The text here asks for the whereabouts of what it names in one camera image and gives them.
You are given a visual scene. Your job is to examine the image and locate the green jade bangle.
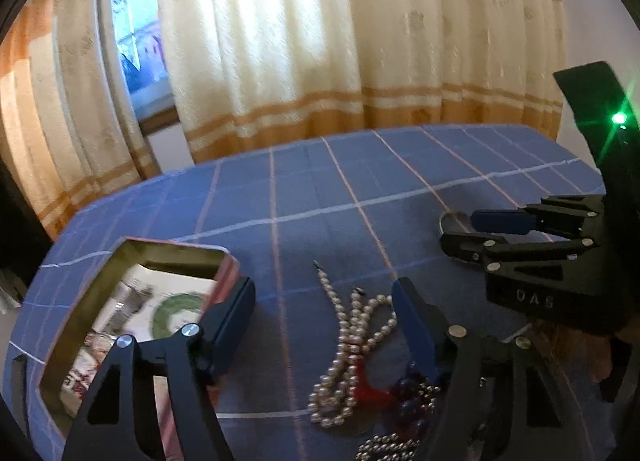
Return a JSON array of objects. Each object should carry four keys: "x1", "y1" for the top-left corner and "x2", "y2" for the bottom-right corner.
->
[{"x1": 150, "y1": 292, "x2": 206, "y2": 339}]

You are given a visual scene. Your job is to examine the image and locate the red coral tassel ornament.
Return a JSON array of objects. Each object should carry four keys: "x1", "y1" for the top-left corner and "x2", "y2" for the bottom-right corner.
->
[{"x1": 352, "y1": 359, "x2": 398, "y2": 409}]

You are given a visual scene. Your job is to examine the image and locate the white pearl necklace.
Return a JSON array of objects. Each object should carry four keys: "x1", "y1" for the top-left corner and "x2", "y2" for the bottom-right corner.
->
[{"x1": 306, "y1": 259, "x2": 399, "y2": 430}]

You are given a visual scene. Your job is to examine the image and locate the silver metal bangle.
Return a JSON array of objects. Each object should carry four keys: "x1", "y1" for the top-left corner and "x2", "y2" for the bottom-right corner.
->
[{"x1": 438, "y1": 211, "x2": 475, "y2": 242}]

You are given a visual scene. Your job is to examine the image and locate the paper leaflet in tin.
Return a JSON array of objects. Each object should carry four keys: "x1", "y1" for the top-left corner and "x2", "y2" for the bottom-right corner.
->
[{"x1": 60, "y1": 264, "x2": 217, "y2": 418}]

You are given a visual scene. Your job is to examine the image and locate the pink metal tin box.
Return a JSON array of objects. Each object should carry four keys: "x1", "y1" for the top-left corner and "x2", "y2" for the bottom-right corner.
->
[{"x1": 39, "y1": 238, "x2": 241, "y2": 437}]

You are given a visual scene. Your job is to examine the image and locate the blue plaid tablecloth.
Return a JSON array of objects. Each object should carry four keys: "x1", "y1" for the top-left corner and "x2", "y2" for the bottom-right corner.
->
[{"x1": 3, "y1": 125, "x2": 603, "y2": 460}]

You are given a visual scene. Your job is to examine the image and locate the black flat object on table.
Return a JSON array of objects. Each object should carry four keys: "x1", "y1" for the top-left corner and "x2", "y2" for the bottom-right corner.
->
[{"x1": 11, "y1": 354, "x2": 30, "y2": 439}]

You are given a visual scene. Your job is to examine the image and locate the cream orange curtain left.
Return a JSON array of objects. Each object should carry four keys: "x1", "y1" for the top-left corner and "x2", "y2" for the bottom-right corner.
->
[{"x1": 1, "y1": 0, "x2": 160, "y2": 239}]

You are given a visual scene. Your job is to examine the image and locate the cream orange curtain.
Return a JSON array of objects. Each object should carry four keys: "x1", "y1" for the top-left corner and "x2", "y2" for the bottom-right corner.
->
[
  {"x1": 157, "y1": 0, "x2": 565, "y2": 162},
  {"x1": 1, "y1": 0, "x2": 160, "y2": 239}
]

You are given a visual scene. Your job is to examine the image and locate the cream orange curtain right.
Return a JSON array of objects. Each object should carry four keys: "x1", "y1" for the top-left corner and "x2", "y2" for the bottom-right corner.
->
[{"x1": 157, "y1": 0, "x2": 565, "y2": 162}]

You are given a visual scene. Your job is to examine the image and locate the window with outdoor view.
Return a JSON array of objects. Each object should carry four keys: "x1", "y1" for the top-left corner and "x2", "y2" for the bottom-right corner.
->
[{"x1": 112, "y1": 0, "x2": 174, "y2": 121}]

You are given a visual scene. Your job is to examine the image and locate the dark purple bead bracelet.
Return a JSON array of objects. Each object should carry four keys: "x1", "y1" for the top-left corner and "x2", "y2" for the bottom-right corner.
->
[{"x1": 394, "y1": 374, "x2": 442, "y2": 437}]

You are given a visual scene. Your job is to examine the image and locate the silver ball bead chain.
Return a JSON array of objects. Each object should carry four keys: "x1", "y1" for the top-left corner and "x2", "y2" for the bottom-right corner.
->
[{"x1": 354, "y1": 431, "x2": 426, "y2": 461}]

